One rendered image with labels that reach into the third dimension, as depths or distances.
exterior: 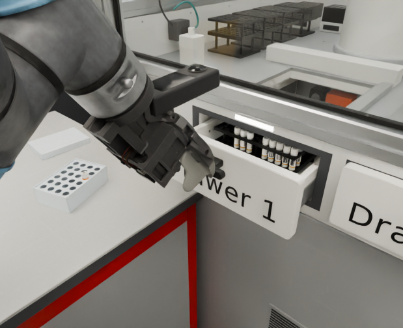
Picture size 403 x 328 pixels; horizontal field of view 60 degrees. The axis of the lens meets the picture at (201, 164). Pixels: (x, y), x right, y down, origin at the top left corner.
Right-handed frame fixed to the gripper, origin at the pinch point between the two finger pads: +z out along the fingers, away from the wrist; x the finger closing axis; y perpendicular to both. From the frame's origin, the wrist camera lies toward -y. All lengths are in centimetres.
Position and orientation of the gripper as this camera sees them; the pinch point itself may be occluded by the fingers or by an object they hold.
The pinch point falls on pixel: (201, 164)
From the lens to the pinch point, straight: 53.7
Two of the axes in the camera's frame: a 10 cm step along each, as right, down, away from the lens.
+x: 7.5, 3.5, -5.6
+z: 3.8, 4.7, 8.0
